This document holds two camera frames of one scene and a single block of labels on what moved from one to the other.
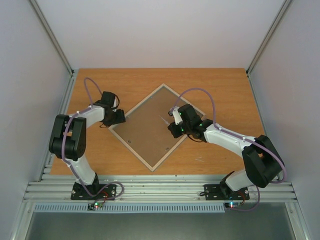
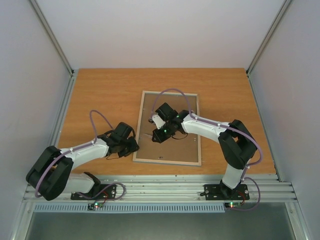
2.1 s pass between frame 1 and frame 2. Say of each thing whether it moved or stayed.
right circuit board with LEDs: stayed
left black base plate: stayed
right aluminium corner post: stayed
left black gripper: moved
